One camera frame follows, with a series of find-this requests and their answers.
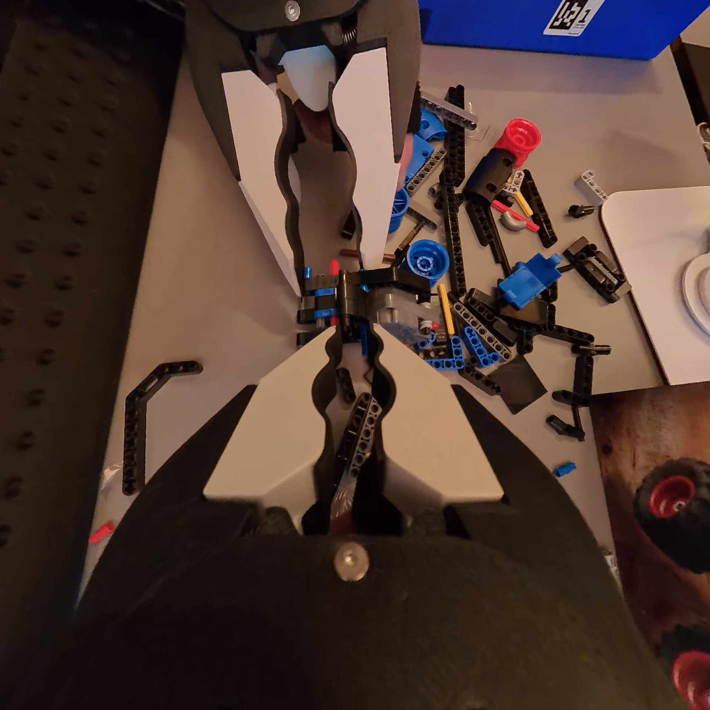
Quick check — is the black straight beam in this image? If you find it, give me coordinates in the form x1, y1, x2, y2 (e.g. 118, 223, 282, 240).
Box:
335, 391, 372, 472
355, 396, 385, 478

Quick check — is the black rectangular frame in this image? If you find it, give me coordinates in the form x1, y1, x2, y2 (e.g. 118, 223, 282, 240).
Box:
563, 237, 633, 303

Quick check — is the black thin axle piece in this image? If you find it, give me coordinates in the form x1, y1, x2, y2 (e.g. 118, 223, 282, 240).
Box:
408, 208, 439, 247

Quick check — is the black grey motor assembly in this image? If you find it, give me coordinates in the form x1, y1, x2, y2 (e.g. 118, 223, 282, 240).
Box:
297, 260, 444, 347

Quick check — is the toy truck box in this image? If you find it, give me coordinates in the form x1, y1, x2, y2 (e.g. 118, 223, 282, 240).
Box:
588, 383, 710, 710

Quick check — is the blue wheel rim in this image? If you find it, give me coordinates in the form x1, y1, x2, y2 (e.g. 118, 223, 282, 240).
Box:
406, 240, 450, 289
388, 189, 411, 234

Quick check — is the blue hinged fender panel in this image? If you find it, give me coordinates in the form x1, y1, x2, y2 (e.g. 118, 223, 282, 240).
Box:
497, 252, 564, 310

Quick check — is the grey desk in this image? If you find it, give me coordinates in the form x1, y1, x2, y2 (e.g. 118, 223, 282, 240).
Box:
83, 44, 710, 589

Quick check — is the heap of black beams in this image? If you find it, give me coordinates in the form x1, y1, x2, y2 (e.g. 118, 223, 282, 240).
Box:
463, 288, 597, 356

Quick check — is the white rounded board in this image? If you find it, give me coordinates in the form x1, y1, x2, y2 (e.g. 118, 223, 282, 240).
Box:
599, 187, 710, 386

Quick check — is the black curved panel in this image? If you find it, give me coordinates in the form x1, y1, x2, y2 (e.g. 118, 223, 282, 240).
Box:
462, 147, 517, 203

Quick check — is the blue angle beam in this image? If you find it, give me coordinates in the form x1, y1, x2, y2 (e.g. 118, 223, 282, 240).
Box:
424, 335, 466, 371
463, 327, 500, 368

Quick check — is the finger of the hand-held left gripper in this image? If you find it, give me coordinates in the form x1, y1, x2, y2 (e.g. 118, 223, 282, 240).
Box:
222, 71, 307, 298
330, 47, 403, 268

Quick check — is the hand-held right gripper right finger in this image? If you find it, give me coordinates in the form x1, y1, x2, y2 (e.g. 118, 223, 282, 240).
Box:
372, 322, 506, 529

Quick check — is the red axle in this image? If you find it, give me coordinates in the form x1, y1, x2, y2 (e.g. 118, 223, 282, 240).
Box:
491, 200, 540, 232

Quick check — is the black connector piece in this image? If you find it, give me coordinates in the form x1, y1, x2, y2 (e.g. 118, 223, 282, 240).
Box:
338, 271, 364, 334

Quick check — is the black bent long beam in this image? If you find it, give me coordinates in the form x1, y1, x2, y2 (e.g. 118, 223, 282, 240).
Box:
122, 361, 203, 496

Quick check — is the grey long beam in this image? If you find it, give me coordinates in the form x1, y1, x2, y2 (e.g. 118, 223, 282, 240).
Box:
420, 94, 479, 131

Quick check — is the black bent liftarm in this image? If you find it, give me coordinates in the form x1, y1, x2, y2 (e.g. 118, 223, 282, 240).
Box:
552, 344, 611, 428

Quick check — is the black square flat panel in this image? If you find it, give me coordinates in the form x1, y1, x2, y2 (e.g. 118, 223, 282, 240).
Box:
488, 354, 549, 415

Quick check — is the dark desk pad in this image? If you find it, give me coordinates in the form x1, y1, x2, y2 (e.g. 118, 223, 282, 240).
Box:
671, 36, 710, 145

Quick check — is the long black holed beam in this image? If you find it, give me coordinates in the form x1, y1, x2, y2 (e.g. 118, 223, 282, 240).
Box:
441, 84, 468, 297

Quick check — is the person's left hand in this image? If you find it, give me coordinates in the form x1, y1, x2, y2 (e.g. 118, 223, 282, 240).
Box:
293, 99, 335, 146

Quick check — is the blue storage bin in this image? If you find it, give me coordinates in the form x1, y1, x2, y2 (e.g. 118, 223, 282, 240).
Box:
419, 0, 710, 61

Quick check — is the blue flat holed panel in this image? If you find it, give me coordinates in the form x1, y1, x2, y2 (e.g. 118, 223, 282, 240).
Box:
399, 136, 436, 184

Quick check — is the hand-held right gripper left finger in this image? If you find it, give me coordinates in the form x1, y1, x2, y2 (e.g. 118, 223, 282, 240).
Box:
202, 325, 341, 529

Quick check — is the dark grey holed beam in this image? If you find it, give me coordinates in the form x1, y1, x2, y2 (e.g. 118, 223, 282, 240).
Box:
452, 300, 514, 361

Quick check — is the black elbow connector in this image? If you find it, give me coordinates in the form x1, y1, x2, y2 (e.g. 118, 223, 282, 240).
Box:
546, 413, 586, 442

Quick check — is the red wheel rim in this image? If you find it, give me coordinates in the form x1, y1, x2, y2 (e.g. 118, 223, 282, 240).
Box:
495, 118, 542, 167

